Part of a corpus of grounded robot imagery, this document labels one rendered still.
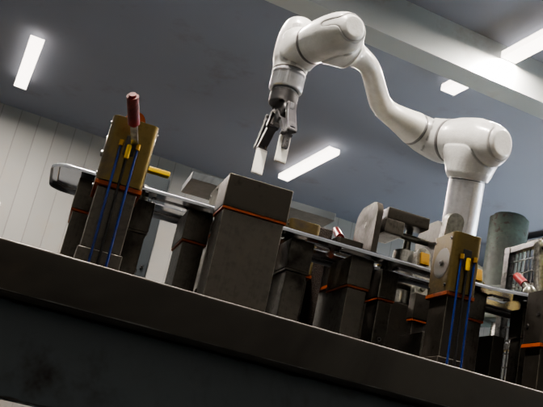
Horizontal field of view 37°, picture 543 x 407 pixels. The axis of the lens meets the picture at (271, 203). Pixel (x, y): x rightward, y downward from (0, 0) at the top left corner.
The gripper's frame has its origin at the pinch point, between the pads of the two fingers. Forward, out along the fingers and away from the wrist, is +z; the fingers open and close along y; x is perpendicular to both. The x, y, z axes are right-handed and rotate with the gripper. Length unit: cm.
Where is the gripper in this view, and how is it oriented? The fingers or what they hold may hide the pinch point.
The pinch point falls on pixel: (268, 164)
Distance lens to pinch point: 203.6
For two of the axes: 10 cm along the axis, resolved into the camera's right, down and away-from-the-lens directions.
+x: -8.8, -3.1, -3.7
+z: -2.1, 9.3, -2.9
